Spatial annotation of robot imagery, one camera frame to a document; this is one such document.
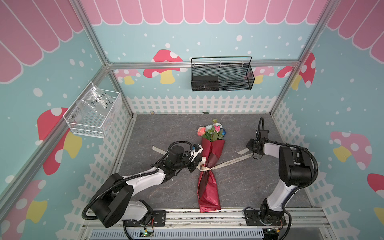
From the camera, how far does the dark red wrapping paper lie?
2.53 ft

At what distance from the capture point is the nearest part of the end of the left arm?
649mm

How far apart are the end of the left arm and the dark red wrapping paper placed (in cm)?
7
